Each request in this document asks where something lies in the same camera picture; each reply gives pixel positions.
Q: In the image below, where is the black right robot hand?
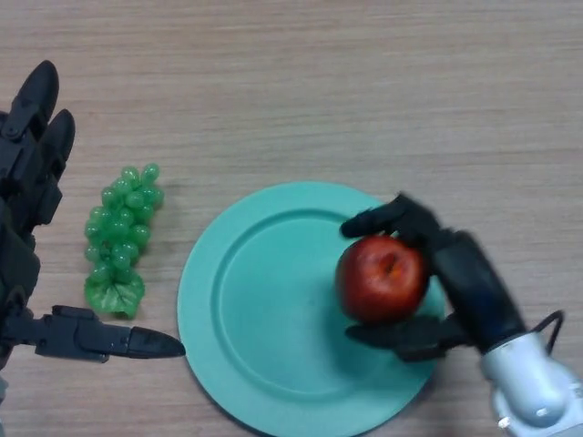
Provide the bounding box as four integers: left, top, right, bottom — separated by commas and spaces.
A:
340, 193, 529, 363

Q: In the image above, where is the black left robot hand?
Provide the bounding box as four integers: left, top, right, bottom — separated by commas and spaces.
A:
0, 59, 187, 370

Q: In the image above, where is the red apple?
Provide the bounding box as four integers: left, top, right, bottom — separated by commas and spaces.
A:
335, 234, 430, 325

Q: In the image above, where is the green round plate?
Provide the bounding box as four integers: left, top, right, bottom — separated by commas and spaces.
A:
177, 181, 446, 433

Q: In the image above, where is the green grape bunch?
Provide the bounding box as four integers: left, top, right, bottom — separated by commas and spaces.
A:
84, 163, 165, 319

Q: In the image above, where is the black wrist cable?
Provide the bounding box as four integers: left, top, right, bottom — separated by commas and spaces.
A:
527, 310, 567, 354

